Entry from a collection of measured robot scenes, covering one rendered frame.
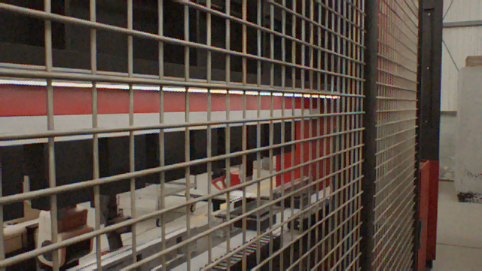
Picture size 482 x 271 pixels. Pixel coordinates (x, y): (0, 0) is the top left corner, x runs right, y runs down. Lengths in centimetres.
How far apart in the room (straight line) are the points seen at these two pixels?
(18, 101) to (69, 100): 14
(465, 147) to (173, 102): 579
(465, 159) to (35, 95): 630
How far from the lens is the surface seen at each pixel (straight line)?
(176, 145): 144
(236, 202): 186
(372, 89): 71
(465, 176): 690
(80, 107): 115
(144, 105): 131
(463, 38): 870
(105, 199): 182
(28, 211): 247
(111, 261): 130
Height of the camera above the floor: 141
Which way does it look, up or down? 4 degrees down
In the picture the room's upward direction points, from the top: straight up
